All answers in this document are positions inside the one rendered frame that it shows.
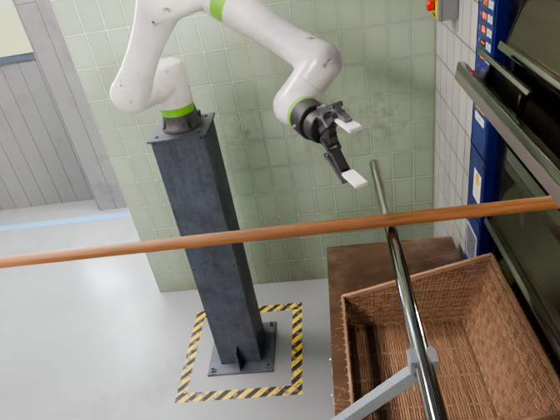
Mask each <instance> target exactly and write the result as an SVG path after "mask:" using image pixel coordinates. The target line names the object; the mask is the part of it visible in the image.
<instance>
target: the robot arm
mask: <svg viewBox="0 0 560 420"><path fill-rule="evenodd" d="M197 12H204V13H206V14H207V15H209V16H211V17H212V18H215V19H216V20H218V21H219V22H221V23H222V24H223V25H224V26H225V27H227V28H231V29H232V30H234V31H236V32H238V33H241V34H242V35H244V36H246V37H248V38H251V39H252V40H253V41H255V42H257V43H259V44H261V45H262V46H264V47H265V48H267V49H268V50H270V51H271V52H273V53H275V54H276V55H277V56H279V57H280V58H281V59H282V60H284V61H285V62H286V63H289V64H290V65H292V66H293V67H294V70H293V73H292V74H291V75H290V77H289V78H288V80H287V81H286V82H285V83H284V84H283V86H282V87H281V89H280V90H279V91H278V92H277V94H276V96H275V98H274V100H273V111H274V113H275V115H276V117H277V119H278V120H279V121H280V122H282V123H284V124H286V125H288V126H291V127H292V128H293V129H294V130H295V131H297V132H298V133H299V134H300V135H301V136H302V137H303V138H305V139H307V140H312V141H313V142H315V143H321V144H322V145H323V146H324V147H325V149H326V151H327V152H326V153H324V154H323V156H324V157H325V158H326V159H327V161H328V162H329V164H330V165H331V167H332V169H333V171H334V172H335V173H336V175H337V177H338V179H339V180H340V182H341V184H344V183H347V182H349V183H351V184H352V185H353V186H354V187H355V188H356V189H358V188H361V187H364V186H366V185H368V182H367V181H366V180H365V179H364V178H363V177H361V176H360V175H359V174H358V173H357V172H356V171H354V170H353V169H350V167H349V166H348V163H347V161H346V159H345V157H344V156H343V153H342V151H341V148H342V146H341V144H340V142H339V141H338V136H337V130H336V127H337V125H339V126H340V127H342V128H343V129H345V130H346V131H347V132H349V133H355V132H357V131H359V130H362V129H363V126H362V125H360V124H359V123H357V122H356V121H354V120H353V119H351V117H350V116H349V115H348V114H346V113H345V110H344V109H342V106H343V102H342V101H339V102H335V103H332V104H327V103H325V104H321V103H320V102H319V101H320V99H321V97H322V96H323V94H324V93H325V92H326V90H327V89H328V87H329V86H330V85H331V83H332V82H333V80H334V79H335V78H336V77H337V75H338V74H339V73H340V71H341V67H342V57H341V54H340V52H339V51H338V49H337V48H336V47H335V46H334V45H332V44H331V43H330V42H326V41H324V40H322V39H321V38H319V37H316V36H314V35H312V34H311V33H309V32H306V31H305V30H303V29H301V28H300V27H298V26H297V25H295V24H293V23H292V22H290V21H288V20H287V19H286V18H284V17H283V16H281V15H280V14H278V13H277V12H275V11H274V10H272V9H271V8H270V7H269V6H268V5H267V4H265V3H264V2H263V1H262V0H136V7H135V15H134V20H133V25H132V33H131V37H130V41H129V44H128V47H127V52H126V55H125V58H124V59H123V62H122V66H121V67H120V70H119V72H118V74H117V76H116V78H115V80H114V82H113V83H112V86H111V90H110V96H111V99H112V102H113V104H114V105H115V107H116V108H117V109H119V110H120V111H122V112H124V113H128V114H136V113H140V112H142V111H144V110H146V109H148V108H151V107H153V106H155V105H157V106H158V109H159V111H160V112H161V114H162V132H163V133H165V134H168V135H177V134H182V133H188V132H191V131H192V130H194V129H196V128H198V127H199V126H200V125H201V124H202V121H201V118H200V116H201V111H200V110H199V109H198V110H197V109H196V107H195V105H194V102H193V95H192V92H191V88H190V85H189V81H188V75H187V72H186V69H185V66H184V63H183V61H182V60H180V59H178V58H175V57H169V58H164V59H160V58H161V56H162V53H163V49H164V48H165V46H166V43H167V41H168V39H169V37H170V35H171V33H172V31H173V29H174V27H175V26H176V24H177V22H178V21H179V20H180V19H181V18H184V17H186V16H188V15H190V14H192V13H197ZM330 110H334V111H331V112H330ZM335 145H337V146H336V147H335V148H332V147H334V146H335Z"/></svg>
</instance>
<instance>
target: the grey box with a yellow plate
mask: <svg viewBox="0 0 560 420"><path fill-rule="evenodd" d="M433 1H434V9H433V10H432V13H431V14H432V16H433V17H434V18H435V19H436V20H437V21H438V22H442V21H447V20H453V19H458V1H459V0H437V1H435V0H433Z"/></svg>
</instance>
